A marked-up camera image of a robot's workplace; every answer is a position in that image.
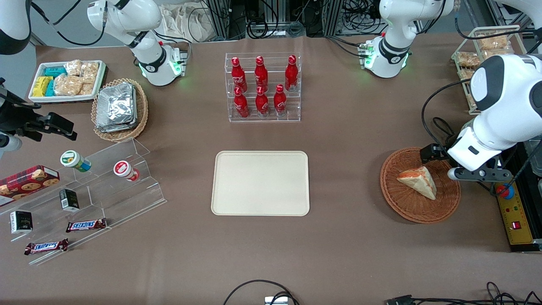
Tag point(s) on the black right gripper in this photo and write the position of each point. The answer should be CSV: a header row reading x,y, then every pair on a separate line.
x,y
16,120

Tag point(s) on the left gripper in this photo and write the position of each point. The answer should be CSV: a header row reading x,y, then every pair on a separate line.
x,y
432,152

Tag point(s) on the triangular sandwich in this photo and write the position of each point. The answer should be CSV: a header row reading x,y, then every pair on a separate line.
x,y
419,181

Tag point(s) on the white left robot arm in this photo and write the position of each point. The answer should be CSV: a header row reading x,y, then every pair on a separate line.
x,y
391,51

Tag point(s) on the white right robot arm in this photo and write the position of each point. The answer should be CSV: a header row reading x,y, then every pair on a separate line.
x,y
150,59

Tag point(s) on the round brown wicker basket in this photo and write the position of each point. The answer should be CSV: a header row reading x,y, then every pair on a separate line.
x,y
417,207

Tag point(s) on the white rectangular snack tray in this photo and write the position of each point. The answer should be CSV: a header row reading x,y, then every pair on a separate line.
x,y
36,72

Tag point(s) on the light oval wicker basket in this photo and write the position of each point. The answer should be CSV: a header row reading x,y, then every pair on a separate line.
x,y
142,110

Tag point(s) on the beige plastic tray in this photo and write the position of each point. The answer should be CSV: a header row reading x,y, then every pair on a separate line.
x,y
260,183

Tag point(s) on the green lid snack cup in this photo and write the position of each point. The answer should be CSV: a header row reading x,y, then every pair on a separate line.
x,y
74,160

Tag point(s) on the teal snack packet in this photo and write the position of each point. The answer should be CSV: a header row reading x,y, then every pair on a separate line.
x,y
50,89
55,71

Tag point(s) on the clear rice cracker bag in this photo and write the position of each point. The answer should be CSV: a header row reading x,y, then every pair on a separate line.
x,y
87,89
67,84
73,67
89,72

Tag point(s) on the yellow snack packet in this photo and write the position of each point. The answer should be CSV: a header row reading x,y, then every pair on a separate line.
x,y
41,86

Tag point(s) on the stack of foil packs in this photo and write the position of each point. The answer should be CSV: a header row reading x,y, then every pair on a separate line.
x,y
116,108

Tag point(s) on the red cookie box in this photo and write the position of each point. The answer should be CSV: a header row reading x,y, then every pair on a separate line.
x,y
27,182

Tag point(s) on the small dark green box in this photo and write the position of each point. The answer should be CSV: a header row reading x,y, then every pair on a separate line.
x,y
69,200

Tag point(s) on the red lid snack cup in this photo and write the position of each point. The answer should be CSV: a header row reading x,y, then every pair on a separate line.
x,y
125,170

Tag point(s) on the red emergency stop button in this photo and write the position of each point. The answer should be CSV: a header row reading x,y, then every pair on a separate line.
x,y
506,191

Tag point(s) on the clear acrylic step display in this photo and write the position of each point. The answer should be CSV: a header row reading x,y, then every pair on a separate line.
x,y
123,203

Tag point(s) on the brown Snickers bar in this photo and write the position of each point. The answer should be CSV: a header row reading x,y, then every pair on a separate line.
x,y
45,246
86,225

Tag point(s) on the clear container on appliance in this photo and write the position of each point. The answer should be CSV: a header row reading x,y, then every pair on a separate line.
x,y
534,159

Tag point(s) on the small dark box white edge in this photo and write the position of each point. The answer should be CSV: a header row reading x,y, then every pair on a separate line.
x,y
21,222

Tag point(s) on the black appliance with yellow panel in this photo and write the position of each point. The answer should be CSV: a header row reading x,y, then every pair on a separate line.
x,y
518,224

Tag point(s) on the red cola bottle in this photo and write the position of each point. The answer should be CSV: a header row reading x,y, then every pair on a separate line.
x,y
241,106
262,105
291,76
280,103
238,76
261,75

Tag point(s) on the white cloth bag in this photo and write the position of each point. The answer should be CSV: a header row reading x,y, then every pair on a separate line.
x,y
186,23

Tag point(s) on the clear acrylic bottle rack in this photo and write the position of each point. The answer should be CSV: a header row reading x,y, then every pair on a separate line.
x,y
264,119

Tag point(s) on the small white device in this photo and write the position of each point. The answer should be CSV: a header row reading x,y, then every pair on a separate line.
x,y
276,301

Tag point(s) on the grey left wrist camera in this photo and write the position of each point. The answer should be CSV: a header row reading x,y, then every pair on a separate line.
x,y
480,174

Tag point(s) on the aluminium frame post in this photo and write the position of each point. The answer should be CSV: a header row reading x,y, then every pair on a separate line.
x,y
334,17
220,19

